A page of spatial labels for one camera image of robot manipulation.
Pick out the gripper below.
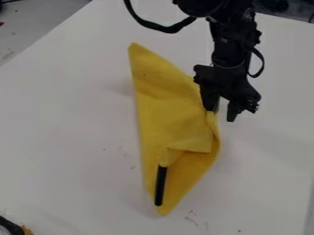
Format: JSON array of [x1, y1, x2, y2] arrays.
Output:
[[192, 60, 263, 123]]

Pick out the yellow cloth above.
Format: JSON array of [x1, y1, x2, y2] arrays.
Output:
[[126, 41, 222, 217]]

